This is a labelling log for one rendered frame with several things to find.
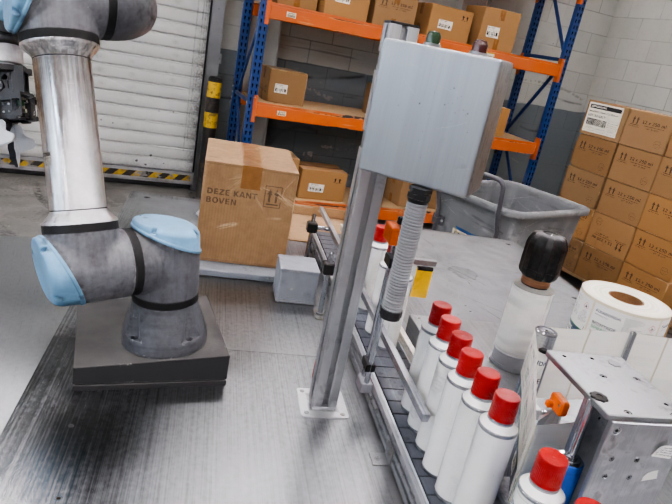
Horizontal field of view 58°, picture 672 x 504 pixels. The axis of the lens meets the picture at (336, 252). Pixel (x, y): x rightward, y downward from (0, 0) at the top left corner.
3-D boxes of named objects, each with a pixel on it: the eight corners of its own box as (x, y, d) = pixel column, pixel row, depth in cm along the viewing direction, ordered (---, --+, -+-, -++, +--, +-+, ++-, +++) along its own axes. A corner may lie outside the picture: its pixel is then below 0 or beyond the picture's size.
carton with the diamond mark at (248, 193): (283, 269, 164) (299, 173, 155) (193, 259, 159) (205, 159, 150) (275, 232, 192) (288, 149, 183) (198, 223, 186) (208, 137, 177)
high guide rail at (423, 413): (428, 422, 91) (431, 414, 91) (421, 422, 91) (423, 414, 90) (323, 211, 190) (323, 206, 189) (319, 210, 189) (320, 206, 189)
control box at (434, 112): (465, 199, 84) (503, 59, 78) (356, 168, 90) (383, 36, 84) (480, 189, 93) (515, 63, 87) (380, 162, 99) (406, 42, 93)
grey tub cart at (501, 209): (479, 287, 430) (517, 156, 398) (556, 327, 386) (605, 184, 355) (392, 303, 373) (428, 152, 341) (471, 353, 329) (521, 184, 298)
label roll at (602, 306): (555, 349, 141) (574, 293, 136) (571, 324, 158) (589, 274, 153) (645, 385, 132) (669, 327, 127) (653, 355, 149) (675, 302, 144)
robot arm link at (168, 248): (211, 297, 108) (214, 225, 103) (136, 310, 100) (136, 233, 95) (183, 272, 117) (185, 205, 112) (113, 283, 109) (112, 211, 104)
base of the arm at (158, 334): (204, 359, 106) (206, 309, 103) (114, 358, 104) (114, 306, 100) (207, 320, 120) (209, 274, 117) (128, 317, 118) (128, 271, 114)
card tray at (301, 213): (363, 249, 199) (365, 238, 198) (285, 240, 193) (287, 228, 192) (346, 221, 227) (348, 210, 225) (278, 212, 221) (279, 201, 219)
